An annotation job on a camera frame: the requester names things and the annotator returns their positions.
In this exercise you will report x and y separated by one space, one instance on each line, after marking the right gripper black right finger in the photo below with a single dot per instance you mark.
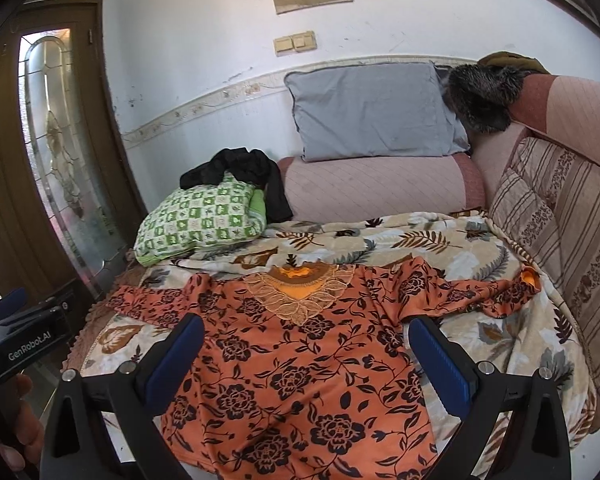
535 445

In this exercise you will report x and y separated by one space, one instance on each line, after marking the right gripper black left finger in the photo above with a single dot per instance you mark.
102 427

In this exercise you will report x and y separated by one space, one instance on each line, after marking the orange black floral blouse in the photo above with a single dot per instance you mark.
303 373

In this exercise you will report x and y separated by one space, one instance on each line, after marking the left hand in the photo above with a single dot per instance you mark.
27 428

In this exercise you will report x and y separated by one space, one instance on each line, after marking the beige leaf pattern blanket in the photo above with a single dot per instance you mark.
540 334

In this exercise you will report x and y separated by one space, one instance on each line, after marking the wooden door with stained glass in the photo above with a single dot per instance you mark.
69 207

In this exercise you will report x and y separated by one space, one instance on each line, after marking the striped brown cushion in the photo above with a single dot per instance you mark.
548 201

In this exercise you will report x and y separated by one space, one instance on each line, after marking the green white patterned pillow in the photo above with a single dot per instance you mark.
205 216

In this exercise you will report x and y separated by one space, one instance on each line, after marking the black garment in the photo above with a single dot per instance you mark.
253 167

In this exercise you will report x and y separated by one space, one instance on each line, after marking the pink quilted bolster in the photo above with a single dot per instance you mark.
356 189

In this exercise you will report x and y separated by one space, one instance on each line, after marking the dark fur garment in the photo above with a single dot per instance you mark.
481 95

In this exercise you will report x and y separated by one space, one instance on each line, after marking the grey pillow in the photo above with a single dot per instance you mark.
388 109

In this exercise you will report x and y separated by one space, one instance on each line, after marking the beige wall switch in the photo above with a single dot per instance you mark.
297 43

